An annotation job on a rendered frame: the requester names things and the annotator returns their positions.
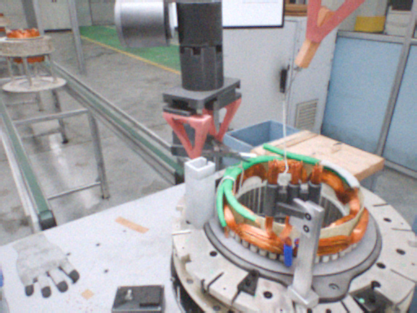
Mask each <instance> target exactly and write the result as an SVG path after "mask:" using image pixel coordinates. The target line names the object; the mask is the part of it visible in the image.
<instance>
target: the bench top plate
mask: <svg viewBox="0 0 417 313"><path fill-rule="evenodd" d="M185 192H186V190H185V183H183V184H181V185H177V186H175V187H170V188H168V189H165V190H164V191H160V192H157V193H153V194H151V195H149V196H144V197H142V198H140V199H137V200H134V201H131V202H127V203H125V204H123V205H118V206H116V207H114V208H110V209H107V210H104V211H101V212H99V213H97V214H92V215H90V216H86V217H84V218H81V219H78V220H75V221H73V222H71V223H66V224H64V225H59V226H57V227H54V228H51V229H49V230H47V231H42V232H44V234H45V237H46V238H47V239H48V241H49V242H51V243H54V244H56V245H58V246H59V247H60V248H61V249H62V251H63V252H64V253H65V255H66V257H67V258H68V261H69V262H70V263H71V264H72V265H73V267H74V268H76V269H77V271H78V272H79V274H80V279H79V280H76V281H73V280H71V279H70V277H69V276H68V274H66V273H65V272H64V270H63V269H62V270H61V273H62V275H63V277H64V279H65V280H66V282H68V291H65V292H64V293H61V292H60V291H59V289H58V288H57V287H56V285H55V283H54V281H53V280H52V278H51V277H50V276H49V277H47V278H48V280H49V283H50V289H51V295H50V296H49V297H48V298H43V297H42V295H41V289H40V287H39V284H38V282H36V283H33V286H34V292H33V294H32V295H30V296H27V295H26V294H25V292H24V283H23V282H22V281H21V279H20V278H19V276H18V271H17V270H16V266H15V263H16V260H17V258H18V257H19V254H18V253H17V252H16V250H15V249H14V248H13V244H15V243H16V242H18V241H20V240H16V241H14V242H12V243H9V244H7V245H4V246H0V262H1V268H2V272H3V275H4V281H3V282H4V286H2V289H4V296H5V298H6V300H7V304H8V306H9V310H10V313H111V309H112V305H113V300H114V297H115V296H116V289H117V287H118V286H131V285H147V284H163V285H164V286H165V313H176V311H177V310H178V304H177V303H176V300H175V298H174V296H173V291H172V289H171V284H170V283H172V282H173V281H170V274H169V264H170V255H171V253H172V250H173V249H172V232H171V221H172V217H181V213H180V211H176V204H177V203H178V202H179V199H181V198H182V196H184V193H185ZM119 216H121V217H122V218H126V219H127V220H129V221H131V222H133V223H135V224H138V225H140V226H142V227H145V228H148V229H149V230H148V231H147V232H146V233H144V234H142V233H140V232H136V231H135V230H131V229H129V228H128V227H124V226H123V225H121V224H119V223H117V222H114V221H115V219H116V218H118V217H119ZM25 238H27V237H25ZM25 238H23V239H21V240H24V239H25ZM87 289H88V290H89V291H91V292H92V293H94V296H93V297H91V298H90V299H87V300H86V299H84V298H83V297H82V296H81V293H83V292H84V291H86V290H87ZM79 290H81V291H80V292H79ZM68 294H70V297H69V295H68ZM69 298H70V300H68V299H69ZM66 301H68V303H66ZM90 302H93V303H90ZM81 303H82V304H81ZM96 305H97V306H96ZM87 307H88V308H87ZM79 308H81V309H79ZM91 309H92V310H93V311H91ZM86 311H87V312H86Z"/></svg>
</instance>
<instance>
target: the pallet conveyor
mask: <svg viewBox="0 0 417 313"><path fill-rule="evenodd" d="M37 66H38V67H39V68H40V69H41V70H42V71H43V72H44V73H43V74H39V76H40V77H52V75H51V71H50V65H49V64H48V63H47V62H45V61H44V62H37ZM54 66H55V67H56V68H59V70H60V71H63V73H65V74H66V75H68V76H69V77H71V78H72V79H73V80H74V81H75V82H77V83H78V84H79V85H81V86H83V88H86V90H88V91H89V92H90V93H91V94H93V95H94V96H95V97H97V98H98V99H100V100H101V101H102V102H104V103H105V104H106V105H108V106H109V108H112V109H113V110H114V111H116V112H117V113H119V114H120V115H121V116H122V117H124V119H126V120H127V121H129V122H131V123H132V125H135V126H136V127H137V128H139V129H140V130H141V131H142V132H143V133H145V134H146V135H147V136H149V137H150V138H152V139H154V140H155V142H157V143H158V144H159V145H161V146H162V147H164V148H165V149H166V150H168V151H169V152H171V145H170V144H168V143H167V142H165V141H164V140H163V139H161V138H160V137H159V136H157V135H156V134H155V133H152V132H151V131H150V130H149V129H148V128H146V127H145V126H143V125H141V124H140V123H139V122H137V121H136V120H134V119H133V118H132V117H130V116H129V115H128V114H126V113H125V112H124V111H121V109H120V108H118V107H117V106H116V105H114V104H112V103H110V102H109V101H108V100H107V99H105V98H104V97H103V96H101V95H100V94H98V93H97V92H96V91H94V90H92V88H89V87H88V86H87V85H86V84H85V83H83V82H81V81H80V80H79V79H77V78H76V77H74V76H73V75H72V74H71V73H69V72H68V71H65V69H64V68H61V67H60V66H59V65H58V64H56V62H54ZM55 73H56V76H57V78H61V79H65V81H66V85H63V86H61V88H63V90H66V92H67V93H68V94H69V95H70V96H72V97H73V98H74V99H75V100H76V101H77V102H78V103H79V104H80V105H81V106H82V107H83V108H82V109H78V110H71V111H67V112H62V110H61V107H60V101H59V96H58V92H57V88H56V89H53V90H51V93H52V96H53V99H54V102H55V110H56V113H53V114H50V115H45V116H39V117H31V118H25V119H21V120H17V121H12V120H11V116H10V115H9V113H8V111H7V108H6V107H11V106H16V105H20V104H31V103H36V102H37V103H38V106H39V108H40V110H39V111H40V112H44V109H43V107H42V99H41V96H40V93H39V92H35V93H36V96H37V97H36V98H35V99H34V100H29V101H21V102H16V103H13V104H5V103H4V102H3V101H2V96H1V95H0V136H1V138H2V144H3V147H4V148H5V153H6V155H7V160H8V162H9V164H10V167H11V172H12V173H13V178H14V180H15V183H16V187H17V189H18V192H19V195H20V199H21V200H22V206H23V207H24V212H25V214H26V217H27V219H28V223H29V226H30V231H31V232H32V234H34V233H37V232H39V231H47V230H49V229H51V228H54V227H57V222H56V219H55V215H54V212H53V210H52V208H51V205H50V203H49V200H54V199H56V198H58V197H63V196H66V195H69V194H73V193H75V192H81V191H84V190H86V189H88V188H92V187H96V186H100V187H101V192H102V194H103V195H102V199H103V200H105V201H106V202H107V203H108V202H112V200H111V199H109V197H110V196H109V190H108V183H107V175H106V171H105V167H104V163H103V160H104V159H103V152H102V147H101V139H100V135H99V128H98V121H100V122H101V124H102V125H103V126H104V127H107V129H108V130H109V131H110V132H111V133H113V134H114V135H115V136H116V137H117V138H118V139H119V140H120V141H121V142H122V143H123V144H125V145H126V147H128V148H129V149H130V150H131V151H132V152H134V153H135V155H137V156H138V157H139V158H141V160H142V161H143V162H144V163H146V164H147V165H148V166H149V167H150V168H151V169H153V170H154V171H155V172H156V173H157V174H158V175H159V176H160V177H161V178H162V179H163V180H164V181H165V182H167V183H168V185H170V186H171V187H175V186H177V185H181V184H183V183H185V169H183V168H182V167H181V166H179V164H178V163H176V162H175V161H173V160H172V159H171V158H169V157H168V156H167V155H165V154H164V153H163V152H162V151H161V150H159V149H158V148H157V147H155V146H154V145H153V144H151V143H150V142H149V141H147V140H146V139H145V138H144V137H142V136H141V135H140V134H139V133H137V132H136V131H135V130H133V129H132V128H130V127H129V126H128V125H126V124H125V123H124V122H123V121H122V120H121V119H119V118H118V117H116V116H115V115H114V114H113V113H111V112H110V111H108V110H107V109H106V108H105V107H104V106H103V105H101V104H100V103H99V102H97V101H96V100H95V99H93V98H92V97H91V96H89V95H88V94H87V93H86V92H84V91H83V90H82V89H81V88H79V87H78V86H77V85H75V84H74V83H73V82H71V81H70V80H69V79H67V78H66V77H65V76H64V75H63V74H62V73H59V71H58V70H56V69H55ZM86 113H88V118H89V121H90V132H91V135H92V143H93V147H94V154H95V161H96V165H97V169H98V177H97V179H96V180H95V182H92V183H87V184H84V185H82V186H78V187H74V188H69V189H67V190H64V191H62V192H56V193H54V194H49V195H47V196H46V194H45V192H44V191H43V187H42V185H41V184H40V180H39V179H38V177H37V174H36V172H35V171H34V168H33V166H32V164H31V161H30V160H29V155H28V154H27V152H26V151H25V148H24V146H23V144H22V140H26V139H31V138H37V137H41V136H44V135H51V134H56V133H60V134H61V137H62V139H63V140H62V141H63V142H62V143H69V141H67V140H66V139H67V135H66V129H65V125H64V118H65V117H71V116H78V115H81V114H86ZM54 119H58V123H59V126H58V128H57V129H56V130H50V131H47V132H43V133H36V134H31V135H25V136H22V137H20V136H19V135H18V133H17V131H16V128H15V126H23V125H27V124H34V123H38V122H41V121H51V120H54Z"/></svg>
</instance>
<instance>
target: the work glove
mask: <svg viewBox="0 0 417 313"><path fill-rule="evenodd" d="M13 248H14V249H15V250H16V252H17V253H18V254H19V257H18V258H17V260H16V263H15V266H16V270H17V271H18V276H19V278H20V279H21V281H22V282H23V283H24V292H25V294H26V295H27V296H30V295H32V294H33V292H34V286H33V283H36V282H38V284H39V287H40V289H41V295H42V297H43V298H48V297H49V296H50V295H51V289H50V283H49V280H48V278H47V277H49V276H50V277H51V278H52V280H53V281H54V283H55V285H56V287H57V288H58V289H59V291H60V292H61V293H64V292H65V291H68V282H66V280H65V279H64V277H63V275H62V273H61V270H62V269H63V270H64V272H65V273H66V274H68V276H69V277H70V279H71V280H73V281H76V280H79V279H80V274H79V272H78V271H77V269H76V268H74V267H73V265H72V264H71V263H70V262H69V261H68V258H67V257H66V255H65V253H64V252H63V251H62V249H61V248H60V247H59V246H58V245H56V244H54V243H51V242H49V241H48V239H47V238H46V237H45V234H44V232H40V233H37V234H34V235H32V236H30V237H27V238H25V239H24V240H20V241H18V242H16V243H15V244H13Z"/></svg>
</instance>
